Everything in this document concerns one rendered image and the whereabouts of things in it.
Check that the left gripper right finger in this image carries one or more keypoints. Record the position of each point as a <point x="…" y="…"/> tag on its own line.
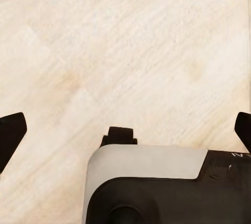
<point x="243" y="129"/>

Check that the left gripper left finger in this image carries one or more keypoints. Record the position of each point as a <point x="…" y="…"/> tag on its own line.
<point x="12" y="130"/>

